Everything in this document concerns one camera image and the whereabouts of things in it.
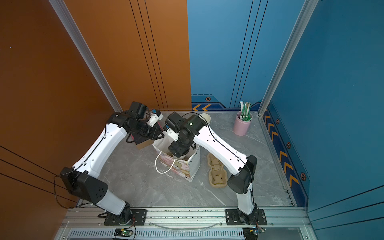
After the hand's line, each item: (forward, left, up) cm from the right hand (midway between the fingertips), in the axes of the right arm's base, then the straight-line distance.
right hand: (181, 147), depth 73 cm
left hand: (+8, +10, +1) cm, 13 cm away
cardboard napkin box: (+14, +26, -18) cm, 34 cm away
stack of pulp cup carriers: (-6, -20, -21) cm, 30 cm away
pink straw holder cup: (+25, -37, -15) cm, 48 cm away
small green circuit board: (-33, +28, -24) cm, 49 cm away
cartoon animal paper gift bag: (-9, -3, -3) cm, 10 cm away
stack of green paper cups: (+39, -14, -19) cm, 45 cm away
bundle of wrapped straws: (+30, -39, -3) cm, 49 cm away
